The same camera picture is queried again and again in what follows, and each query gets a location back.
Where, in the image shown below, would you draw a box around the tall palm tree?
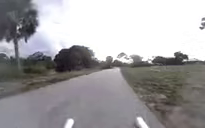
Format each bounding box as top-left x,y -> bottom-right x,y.
0,0 -> 40,72

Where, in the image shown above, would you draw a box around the dark clump of trees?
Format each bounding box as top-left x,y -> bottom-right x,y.
53,44 -> 100,73

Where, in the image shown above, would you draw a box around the low green bushes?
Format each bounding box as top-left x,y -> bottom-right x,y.
0,51 -> 56,76

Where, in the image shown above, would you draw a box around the grass and sand verge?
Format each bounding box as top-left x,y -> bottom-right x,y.
0,63 -> 104,103
119,63 -> 205,128

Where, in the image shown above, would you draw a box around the distant row of trees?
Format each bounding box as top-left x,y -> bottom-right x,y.
101,50 -> 205,69

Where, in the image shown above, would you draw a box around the robot's own part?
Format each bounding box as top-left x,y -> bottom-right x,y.
135,116 -> 150,128
63,117 -> 75,128

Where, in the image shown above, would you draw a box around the grey asphalt path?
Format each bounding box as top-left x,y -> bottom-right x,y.
0,66 -> 166,128

